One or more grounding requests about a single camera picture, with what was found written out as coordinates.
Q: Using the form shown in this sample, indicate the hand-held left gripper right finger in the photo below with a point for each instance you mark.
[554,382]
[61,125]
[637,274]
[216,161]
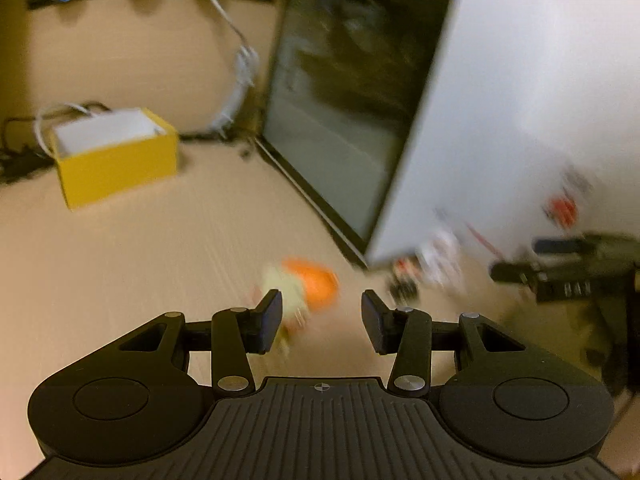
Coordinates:
[375,327]

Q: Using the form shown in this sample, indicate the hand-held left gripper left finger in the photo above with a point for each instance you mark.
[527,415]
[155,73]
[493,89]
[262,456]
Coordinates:
[270,320]

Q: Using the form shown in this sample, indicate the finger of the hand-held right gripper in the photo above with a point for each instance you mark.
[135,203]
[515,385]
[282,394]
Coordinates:
[560,246]
[512,272]

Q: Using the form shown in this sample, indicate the orange toy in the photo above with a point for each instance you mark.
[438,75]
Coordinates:
[315,285]

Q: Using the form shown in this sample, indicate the red white spiral coil pack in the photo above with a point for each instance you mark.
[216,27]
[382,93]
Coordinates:
[435,260]

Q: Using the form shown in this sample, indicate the yellow box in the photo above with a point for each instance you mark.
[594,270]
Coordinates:
[120,175]

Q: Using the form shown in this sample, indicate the white computer case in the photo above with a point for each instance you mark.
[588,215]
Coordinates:
[350,110]

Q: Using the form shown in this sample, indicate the white paper sheets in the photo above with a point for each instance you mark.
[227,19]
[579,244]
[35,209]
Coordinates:
[105,132]

